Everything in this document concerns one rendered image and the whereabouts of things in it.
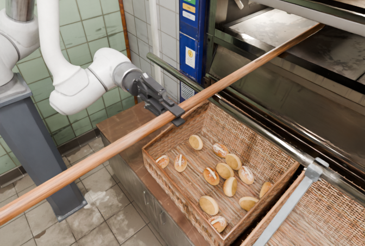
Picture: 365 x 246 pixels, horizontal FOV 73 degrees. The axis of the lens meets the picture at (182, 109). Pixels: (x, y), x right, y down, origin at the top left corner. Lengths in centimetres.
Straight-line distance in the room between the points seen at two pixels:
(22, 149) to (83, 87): 70
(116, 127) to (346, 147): 117
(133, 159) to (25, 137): 53
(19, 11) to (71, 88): 50
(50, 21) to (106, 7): 108
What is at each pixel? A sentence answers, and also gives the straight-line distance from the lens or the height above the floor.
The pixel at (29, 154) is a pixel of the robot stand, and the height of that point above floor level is 66.
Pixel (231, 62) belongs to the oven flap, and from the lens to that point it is 124.
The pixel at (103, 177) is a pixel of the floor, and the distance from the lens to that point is 208.
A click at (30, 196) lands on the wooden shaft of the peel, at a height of 121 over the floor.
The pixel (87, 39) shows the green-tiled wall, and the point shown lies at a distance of 192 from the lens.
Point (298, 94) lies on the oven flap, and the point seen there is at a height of 105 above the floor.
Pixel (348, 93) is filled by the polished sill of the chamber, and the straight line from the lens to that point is 99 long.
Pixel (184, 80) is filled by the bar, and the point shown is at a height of 117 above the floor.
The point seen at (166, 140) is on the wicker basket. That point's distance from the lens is 131.
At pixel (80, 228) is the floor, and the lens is 193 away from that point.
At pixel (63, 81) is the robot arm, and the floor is 123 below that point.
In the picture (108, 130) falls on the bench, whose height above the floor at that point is 58.
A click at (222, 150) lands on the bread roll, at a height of 65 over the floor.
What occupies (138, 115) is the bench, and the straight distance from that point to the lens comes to 162.
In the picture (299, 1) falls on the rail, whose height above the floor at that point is 144.
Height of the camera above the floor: 167
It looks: 41 degrees down
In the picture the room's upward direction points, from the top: straight up
